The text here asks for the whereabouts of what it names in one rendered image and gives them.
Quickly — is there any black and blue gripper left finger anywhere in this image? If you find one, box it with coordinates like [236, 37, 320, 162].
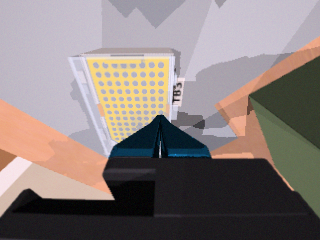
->
[108, 115, 160, 159]

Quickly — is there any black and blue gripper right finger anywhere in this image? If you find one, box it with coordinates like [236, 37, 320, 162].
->
[160, 115, 212, 158]

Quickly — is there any grey flat mat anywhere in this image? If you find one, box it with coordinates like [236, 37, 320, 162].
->
[0, 0, 320, 159]

